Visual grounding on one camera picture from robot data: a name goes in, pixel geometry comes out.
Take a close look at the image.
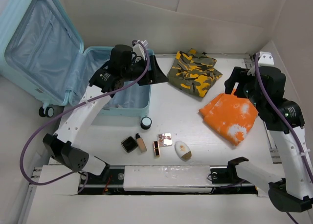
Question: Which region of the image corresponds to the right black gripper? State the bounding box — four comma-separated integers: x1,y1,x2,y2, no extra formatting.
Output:
225,66,266,110

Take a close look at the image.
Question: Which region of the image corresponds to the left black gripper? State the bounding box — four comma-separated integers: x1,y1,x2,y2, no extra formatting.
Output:
121,55,167,86

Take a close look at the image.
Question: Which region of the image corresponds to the orange tie-dye cloth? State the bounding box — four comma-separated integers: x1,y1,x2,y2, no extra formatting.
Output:
199,89,258,146

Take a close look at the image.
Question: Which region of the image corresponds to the camouflage yellow green garment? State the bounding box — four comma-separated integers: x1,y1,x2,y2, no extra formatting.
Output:
167,49,223,98

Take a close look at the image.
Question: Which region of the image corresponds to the black gold lipstick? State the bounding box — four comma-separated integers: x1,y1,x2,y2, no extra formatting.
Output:
153,141,160,157

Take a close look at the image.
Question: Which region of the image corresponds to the beige foundation bottle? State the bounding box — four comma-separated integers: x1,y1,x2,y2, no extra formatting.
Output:
135,133,147,153

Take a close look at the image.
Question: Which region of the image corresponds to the black square powder compact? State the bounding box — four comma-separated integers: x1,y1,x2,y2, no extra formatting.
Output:
121,136,138,153

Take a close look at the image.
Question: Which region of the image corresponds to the white egg-shaped cosmetic case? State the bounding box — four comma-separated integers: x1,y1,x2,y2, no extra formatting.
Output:
175,141,192,161

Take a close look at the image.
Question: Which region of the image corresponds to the light blue hardshell suitcase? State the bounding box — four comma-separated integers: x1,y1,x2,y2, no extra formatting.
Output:
0,0,156,130

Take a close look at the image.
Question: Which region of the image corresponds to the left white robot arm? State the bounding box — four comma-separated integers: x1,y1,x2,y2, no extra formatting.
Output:
43,40,167,183

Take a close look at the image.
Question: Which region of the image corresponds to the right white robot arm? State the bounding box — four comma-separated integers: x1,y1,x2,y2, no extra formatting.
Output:
224,67,313,213

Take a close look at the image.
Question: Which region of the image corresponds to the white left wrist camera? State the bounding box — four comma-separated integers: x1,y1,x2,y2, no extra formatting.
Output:
132,40,148,60

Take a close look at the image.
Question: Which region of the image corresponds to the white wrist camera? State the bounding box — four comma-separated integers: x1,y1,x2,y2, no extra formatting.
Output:
132,40,148,60
255,51,274,67

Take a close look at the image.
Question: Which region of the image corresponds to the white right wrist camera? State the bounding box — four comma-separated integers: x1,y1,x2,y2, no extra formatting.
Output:
255,51,274,67

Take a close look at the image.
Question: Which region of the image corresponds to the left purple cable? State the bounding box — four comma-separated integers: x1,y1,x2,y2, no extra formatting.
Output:
19,40,150,194

